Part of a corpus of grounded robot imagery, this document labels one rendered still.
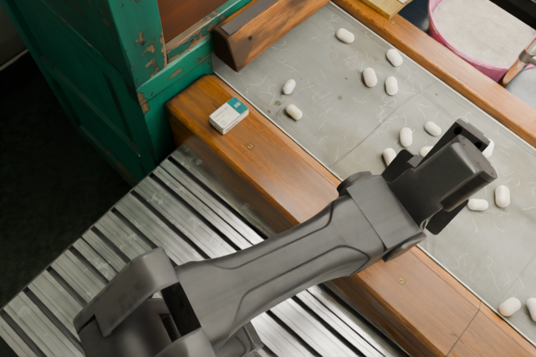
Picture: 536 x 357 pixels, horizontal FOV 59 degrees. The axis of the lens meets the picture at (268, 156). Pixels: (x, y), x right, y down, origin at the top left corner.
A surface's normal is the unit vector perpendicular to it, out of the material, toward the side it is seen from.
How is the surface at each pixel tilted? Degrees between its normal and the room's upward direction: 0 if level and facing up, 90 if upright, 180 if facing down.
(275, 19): 67
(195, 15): 90
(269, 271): 18
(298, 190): 0
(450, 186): 49
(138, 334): 27
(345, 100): 0
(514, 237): 0
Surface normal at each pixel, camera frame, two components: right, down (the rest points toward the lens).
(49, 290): 0.07, -0.46
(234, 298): 0.33, -0.56
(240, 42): 0.69, 0.40
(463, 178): -0.61, 0.01
